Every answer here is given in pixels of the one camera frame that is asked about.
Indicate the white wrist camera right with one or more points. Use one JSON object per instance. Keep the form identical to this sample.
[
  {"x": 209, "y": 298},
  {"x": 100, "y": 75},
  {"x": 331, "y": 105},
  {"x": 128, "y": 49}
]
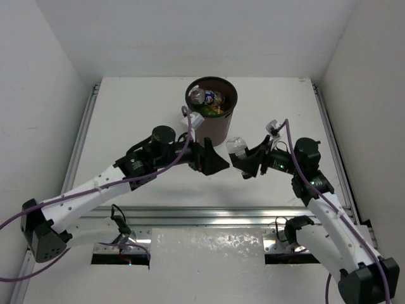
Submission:
[{"x": 273, "y": 129}]

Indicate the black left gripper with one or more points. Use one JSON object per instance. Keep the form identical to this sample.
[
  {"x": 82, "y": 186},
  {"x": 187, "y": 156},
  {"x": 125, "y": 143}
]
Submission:
[{"x": 199, "y": 158}]

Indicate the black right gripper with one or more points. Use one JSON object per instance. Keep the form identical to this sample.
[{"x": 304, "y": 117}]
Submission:
[{"x": 251, "y": 163}]

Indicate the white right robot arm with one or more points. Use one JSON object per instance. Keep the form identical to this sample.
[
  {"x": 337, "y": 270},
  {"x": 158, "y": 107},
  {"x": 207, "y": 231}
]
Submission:
[{"x": 362, "y": 274}]

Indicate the clear bottle yellow cap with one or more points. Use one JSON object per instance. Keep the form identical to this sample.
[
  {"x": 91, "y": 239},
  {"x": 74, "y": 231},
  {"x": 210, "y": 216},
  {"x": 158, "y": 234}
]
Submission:
[{"x": 219, "y": 110}]

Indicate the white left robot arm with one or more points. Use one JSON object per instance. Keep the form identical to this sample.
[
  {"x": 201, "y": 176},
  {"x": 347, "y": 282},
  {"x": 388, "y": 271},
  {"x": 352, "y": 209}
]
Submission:
[{"x": 165, "y": 170}]

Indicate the green plastic bottle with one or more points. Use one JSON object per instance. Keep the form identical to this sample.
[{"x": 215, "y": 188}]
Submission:
[{"x": 206, "y": 110}]

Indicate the brown garbage bin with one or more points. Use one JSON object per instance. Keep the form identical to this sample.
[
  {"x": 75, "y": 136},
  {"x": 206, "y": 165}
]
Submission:
[{"x": 215, "y": 126}]

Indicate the aluminium frame rail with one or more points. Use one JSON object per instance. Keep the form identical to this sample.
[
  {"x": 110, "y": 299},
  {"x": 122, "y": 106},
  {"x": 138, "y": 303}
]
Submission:
[{"x": 123, "y": 113}]

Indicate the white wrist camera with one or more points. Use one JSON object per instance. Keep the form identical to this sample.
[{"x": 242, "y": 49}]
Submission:
[
  {"x": 273, "y": 129},
  {"x": 196, "y": 120}
]

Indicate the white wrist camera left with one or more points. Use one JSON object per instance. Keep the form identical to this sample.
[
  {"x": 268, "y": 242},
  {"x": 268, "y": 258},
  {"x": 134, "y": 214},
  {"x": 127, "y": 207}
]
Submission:
[{"x": 196, "y": 120}]

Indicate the clear bottle black label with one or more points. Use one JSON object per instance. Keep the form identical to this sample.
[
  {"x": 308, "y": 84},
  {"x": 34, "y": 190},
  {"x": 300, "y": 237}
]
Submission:
[
  {"x": 200, "y": 96},
  {"x": 236, "y": 148}
]

